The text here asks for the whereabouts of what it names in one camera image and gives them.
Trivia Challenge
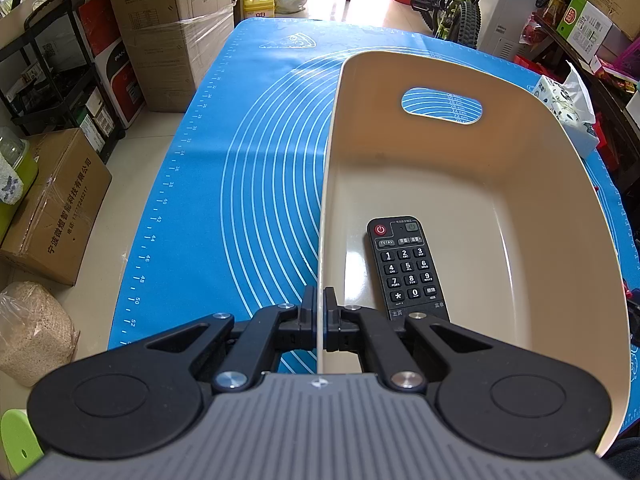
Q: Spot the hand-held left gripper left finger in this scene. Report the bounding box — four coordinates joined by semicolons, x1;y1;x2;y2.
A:
144;285;319;395

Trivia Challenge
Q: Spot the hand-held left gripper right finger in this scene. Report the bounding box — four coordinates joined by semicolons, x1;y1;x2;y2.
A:
324;286;495;394

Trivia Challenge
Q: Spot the beige plastic bin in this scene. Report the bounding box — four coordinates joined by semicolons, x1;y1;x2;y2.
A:
316;49;632;461

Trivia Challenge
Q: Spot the black remote control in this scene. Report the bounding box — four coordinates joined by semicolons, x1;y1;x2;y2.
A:
367;216;451;322

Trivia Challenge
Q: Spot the blue silicone mat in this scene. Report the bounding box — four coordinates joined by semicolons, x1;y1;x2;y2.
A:
107;16;640;378

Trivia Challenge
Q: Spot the clear bag of grain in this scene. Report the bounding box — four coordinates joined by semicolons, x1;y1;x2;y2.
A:
0;281;81;389

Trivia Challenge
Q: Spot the taped cardboard box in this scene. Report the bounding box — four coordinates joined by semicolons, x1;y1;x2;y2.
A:
0;127;114;287

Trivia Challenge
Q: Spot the plastic-wrapped cardboard box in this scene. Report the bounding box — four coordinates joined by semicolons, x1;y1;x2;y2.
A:
117;4;237;114

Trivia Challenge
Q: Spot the red and white box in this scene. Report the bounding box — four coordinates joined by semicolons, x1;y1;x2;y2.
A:
77;0;147;130

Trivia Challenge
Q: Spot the printed tissue pack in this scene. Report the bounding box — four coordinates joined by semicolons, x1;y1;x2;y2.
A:
530;60;600;157

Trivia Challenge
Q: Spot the green plastic stool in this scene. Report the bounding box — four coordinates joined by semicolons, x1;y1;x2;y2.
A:
0;407;46;479

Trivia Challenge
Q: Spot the green plastic container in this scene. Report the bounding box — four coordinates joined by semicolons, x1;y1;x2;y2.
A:
0;127;39;242

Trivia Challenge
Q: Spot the green bicycle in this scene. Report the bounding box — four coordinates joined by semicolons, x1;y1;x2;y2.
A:
410;0;484;51

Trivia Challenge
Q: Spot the dark wooden shelf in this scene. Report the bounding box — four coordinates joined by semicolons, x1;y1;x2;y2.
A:
532;15;640;181

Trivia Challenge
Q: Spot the black metal rack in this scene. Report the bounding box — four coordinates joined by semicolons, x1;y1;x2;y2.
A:
0;0;126;142

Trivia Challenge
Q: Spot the white appliance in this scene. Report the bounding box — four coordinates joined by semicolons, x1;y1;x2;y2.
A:
477;0;567;62

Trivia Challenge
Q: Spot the green and white box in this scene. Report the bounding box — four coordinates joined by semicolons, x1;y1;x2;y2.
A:
556;0;614;59

